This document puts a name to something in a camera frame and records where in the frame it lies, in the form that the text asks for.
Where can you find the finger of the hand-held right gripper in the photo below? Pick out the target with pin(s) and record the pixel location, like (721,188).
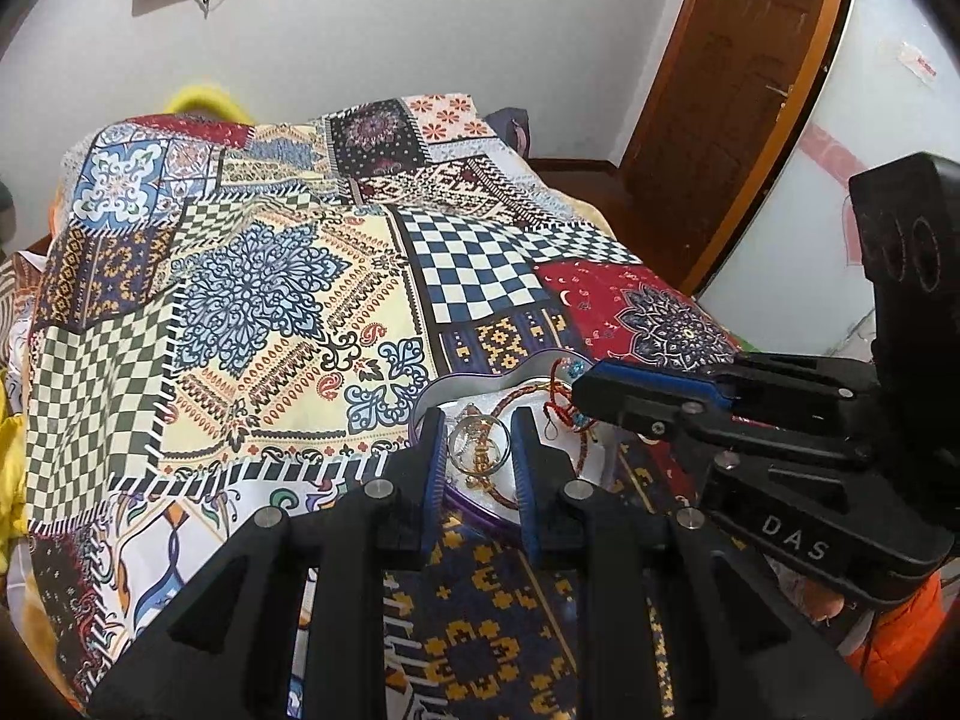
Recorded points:
(795,375)
(637,406)

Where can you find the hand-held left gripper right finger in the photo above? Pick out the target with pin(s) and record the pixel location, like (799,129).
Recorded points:
(525,480)

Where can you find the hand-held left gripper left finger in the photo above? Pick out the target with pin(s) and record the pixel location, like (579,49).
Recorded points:
(431,480)

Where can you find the heart-shaped purple tin box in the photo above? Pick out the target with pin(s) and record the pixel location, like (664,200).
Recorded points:
(480,390)

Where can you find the person's right forearm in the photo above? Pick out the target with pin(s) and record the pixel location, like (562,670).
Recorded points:
(900,637)

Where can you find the person's right hand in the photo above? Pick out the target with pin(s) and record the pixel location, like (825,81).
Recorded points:
(819,598)

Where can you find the pale yellow fleece blanket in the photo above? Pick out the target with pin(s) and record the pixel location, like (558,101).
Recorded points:
(581,202)

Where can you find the patchwork printed blanket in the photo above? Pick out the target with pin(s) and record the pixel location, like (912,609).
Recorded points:
(285,300)

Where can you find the brown wooden door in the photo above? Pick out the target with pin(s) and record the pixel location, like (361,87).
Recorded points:
(735,90)

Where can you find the grey bag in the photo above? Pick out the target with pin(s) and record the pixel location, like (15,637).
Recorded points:
(510,131)

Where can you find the red and white sticker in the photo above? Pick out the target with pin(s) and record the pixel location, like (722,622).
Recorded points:
(916,60)

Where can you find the yellow cloth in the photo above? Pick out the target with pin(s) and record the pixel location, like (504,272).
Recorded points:
(11,457)

